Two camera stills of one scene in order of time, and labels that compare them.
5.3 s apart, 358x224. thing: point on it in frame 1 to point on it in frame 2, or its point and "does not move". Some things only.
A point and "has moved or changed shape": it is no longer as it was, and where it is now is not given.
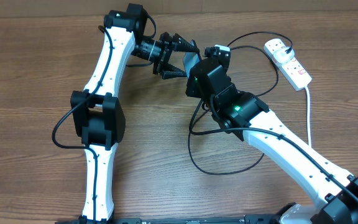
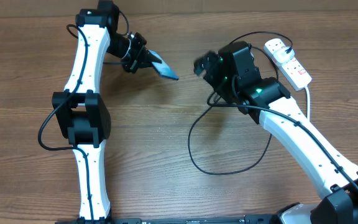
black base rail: (244, 219) does not move
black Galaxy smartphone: (191, 58) has moved or changed shape
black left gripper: (178, 44) to (142, 56)
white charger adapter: (281, 56) does not move
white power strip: (292, 70) does not move
